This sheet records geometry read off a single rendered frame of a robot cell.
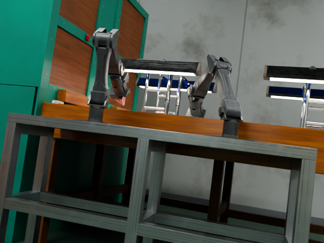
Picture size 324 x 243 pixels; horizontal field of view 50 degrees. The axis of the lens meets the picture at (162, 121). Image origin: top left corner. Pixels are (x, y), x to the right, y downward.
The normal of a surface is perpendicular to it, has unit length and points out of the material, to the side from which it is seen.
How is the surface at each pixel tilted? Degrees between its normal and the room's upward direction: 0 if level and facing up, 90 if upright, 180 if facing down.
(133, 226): 90
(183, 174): 90
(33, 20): 90
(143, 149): 90
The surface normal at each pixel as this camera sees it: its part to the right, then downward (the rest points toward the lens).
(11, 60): -0.31, -0.10
